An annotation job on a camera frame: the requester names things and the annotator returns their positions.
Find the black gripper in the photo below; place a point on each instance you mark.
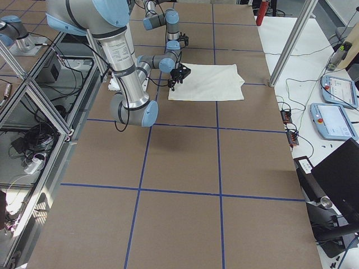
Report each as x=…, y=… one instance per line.
x=175, y=73
x=183, y=38

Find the cream long-sleeve cat shirt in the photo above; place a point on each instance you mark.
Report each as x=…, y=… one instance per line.
x=209, y=83

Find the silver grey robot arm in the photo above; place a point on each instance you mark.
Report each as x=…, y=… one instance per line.
x=107, y=22
x=156, y=17

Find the red fire extinguisher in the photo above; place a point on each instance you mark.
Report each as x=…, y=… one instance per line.
x=261, y=12

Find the far orange black electronics module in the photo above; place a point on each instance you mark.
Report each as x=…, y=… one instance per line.
x=286, y=116

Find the orange black electronics module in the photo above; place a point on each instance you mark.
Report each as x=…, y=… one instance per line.
x=292, y=137
x=286, y=116

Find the near orange black electronics module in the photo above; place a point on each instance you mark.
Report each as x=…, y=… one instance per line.
x=292, y=137

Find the far blue teach pendant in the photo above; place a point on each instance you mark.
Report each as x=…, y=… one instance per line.
x=341, y=91

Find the blue teach pendant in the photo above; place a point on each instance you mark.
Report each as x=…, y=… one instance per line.
x=332, y=122
x=341, y=91

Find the near blue teach pendant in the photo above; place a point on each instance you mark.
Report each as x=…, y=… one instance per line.
x=332, y=122

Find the black box with white label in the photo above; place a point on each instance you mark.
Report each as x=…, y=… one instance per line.
x=306, y=178

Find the black laptop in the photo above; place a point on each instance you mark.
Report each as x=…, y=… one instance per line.
x=337, y=175

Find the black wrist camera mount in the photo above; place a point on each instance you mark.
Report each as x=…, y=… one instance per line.
x=183, y=71

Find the aluminium frame post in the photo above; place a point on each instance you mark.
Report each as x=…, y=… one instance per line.
x=292, y=40

